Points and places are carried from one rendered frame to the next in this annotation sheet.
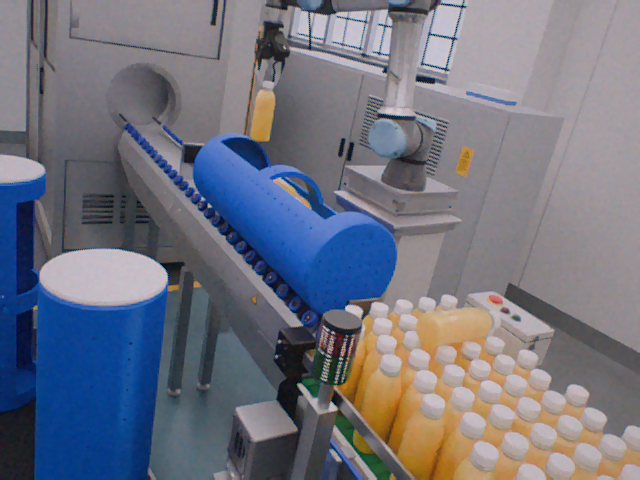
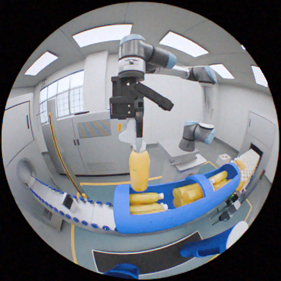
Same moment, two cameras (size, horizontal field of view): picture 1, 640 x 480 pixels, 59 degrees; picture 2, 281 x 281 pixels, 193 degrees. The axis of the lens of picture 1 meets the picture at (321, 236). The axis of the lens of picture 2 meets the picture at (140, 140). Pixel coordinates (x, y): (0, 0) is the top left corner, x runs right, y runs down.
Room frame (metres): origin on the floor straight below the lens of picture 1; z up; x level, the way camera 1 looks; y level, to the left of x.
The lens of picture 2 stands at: (1.88, 0.51, 1.56)
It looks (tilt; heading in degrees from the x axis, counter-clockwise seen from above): 23 degrees down; 299
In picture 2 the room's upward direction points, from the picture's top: straight up
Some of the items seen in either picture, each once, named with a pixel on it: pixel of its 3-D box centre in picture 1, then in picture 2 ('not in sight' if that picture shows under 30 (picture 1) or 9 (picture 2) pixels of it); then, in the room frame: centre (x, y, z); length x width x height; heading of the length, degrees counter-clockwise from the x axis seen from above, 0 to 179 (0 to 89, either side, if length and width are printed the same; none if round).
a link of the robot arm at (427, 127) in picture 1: (414, 135); (191, 129); (1.83, -0.23, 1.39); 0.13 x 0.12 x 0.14; 147
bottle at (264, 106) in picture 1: (263, 113); (139, 170); (2.00, 0.29, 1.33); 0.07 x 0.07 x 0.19
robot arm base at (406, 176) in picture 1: (406, 170); (188, 142); (1.84, -0.23, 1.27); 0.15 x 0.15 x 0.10
